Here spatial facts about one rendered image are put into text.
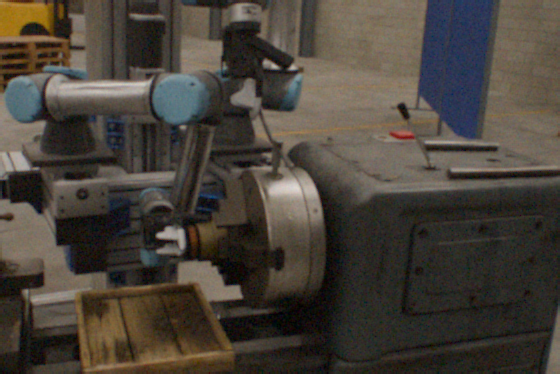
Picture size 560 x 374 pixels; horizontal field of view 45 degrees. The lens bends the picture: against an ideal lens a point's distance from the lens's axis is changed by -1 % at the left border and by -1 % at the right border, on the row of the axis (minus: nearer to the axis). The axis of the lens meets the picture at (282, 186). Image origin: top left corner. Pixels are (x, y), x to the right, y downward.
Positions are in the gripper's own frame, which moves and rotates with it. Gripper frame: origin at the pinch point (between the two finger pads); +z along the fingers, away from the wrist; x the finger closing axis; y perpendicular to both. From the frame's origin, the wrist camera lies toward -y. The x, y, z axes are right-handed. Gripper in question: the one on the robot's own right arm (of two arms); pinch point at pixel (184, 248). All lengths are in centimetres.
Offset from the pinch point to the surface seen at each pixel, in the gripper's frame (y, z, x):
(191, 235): -1.6, -0.7, 2.5
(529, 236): -75, 16, 4
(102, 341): 17.5, 0.9, -19.7
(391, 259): -40.1, 17.2, 1.3
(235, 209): -12.4, -5.7, 6.2
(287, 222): -19.4, 9.7, 8.1
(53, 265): 32, -254, -108
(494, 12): -340, -384, 47
